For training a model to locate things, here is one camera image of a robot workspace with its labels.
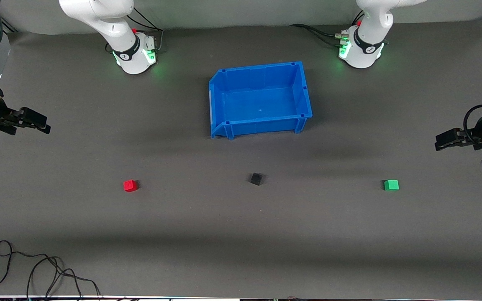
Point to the small red cube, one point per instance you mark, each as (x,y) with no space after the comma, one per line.
(130,185)

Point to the small green cube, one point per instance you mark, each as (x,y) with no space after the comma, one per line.
(391,185)

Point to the black metal bar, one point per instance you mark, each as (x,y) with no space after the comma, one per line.
(7,26)

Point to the small black cube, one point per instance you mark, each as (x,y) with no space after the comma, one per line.
(256,179)

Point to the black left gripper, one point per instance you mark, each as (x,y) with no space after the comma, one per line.
(476,136)

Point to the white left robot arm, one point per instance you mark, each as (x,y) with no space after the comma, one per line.
(370,25)

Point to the dark grey table mat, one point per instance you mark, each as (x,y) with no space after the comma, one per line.
(241,217)

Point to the blue plastic storage bin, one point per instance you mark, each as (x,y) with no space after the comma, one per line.
(262,104)

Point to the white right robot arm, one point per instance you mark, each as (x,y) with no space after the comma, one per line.
(98,16)

